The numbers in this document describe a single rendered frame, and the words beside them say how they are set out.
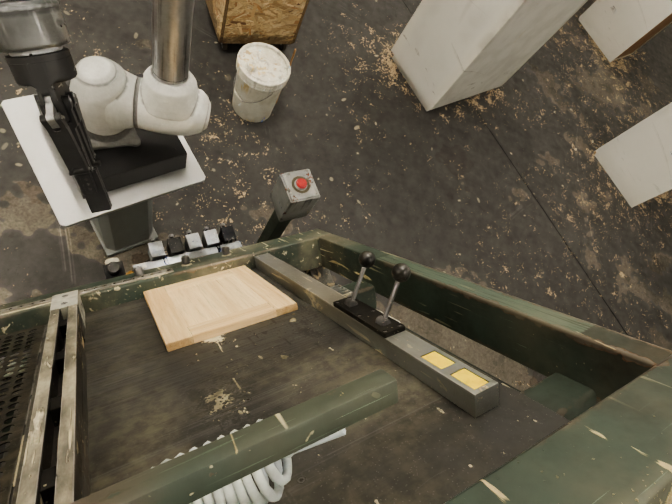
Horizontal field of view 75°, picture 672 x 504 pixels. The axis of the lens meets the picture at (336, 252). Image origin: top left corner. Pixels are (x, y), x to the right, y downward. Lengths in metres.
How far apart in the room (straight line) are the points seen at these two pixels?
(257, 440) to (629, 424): 0.41
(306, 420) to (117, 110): 1.30
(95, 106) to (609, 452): 1.42
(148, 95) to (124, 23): 1.76
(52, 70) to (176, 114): 0.79
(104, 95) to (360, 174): 1.81
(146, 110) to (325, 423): 1.29
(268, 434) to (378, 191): 2.66
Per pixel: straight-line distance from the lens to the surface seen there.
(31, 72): 0.72
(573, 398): 0.85
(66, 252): 2.43
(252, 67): 2.59
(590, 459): 0.53
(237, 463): 0.30
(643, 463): 0.54
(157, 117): 1.50
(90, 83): 1.48
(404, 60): 3.55
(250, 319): 1.06
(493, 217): 3.36
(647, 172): 4.43
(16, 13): 0.70
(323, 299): 1.04
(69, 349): 1.01
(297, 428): 0.30
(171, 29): 1.34
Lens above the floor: 2.25
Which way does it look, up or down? 60 degrees down
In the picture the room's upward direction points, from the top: 46 degrees clockwise
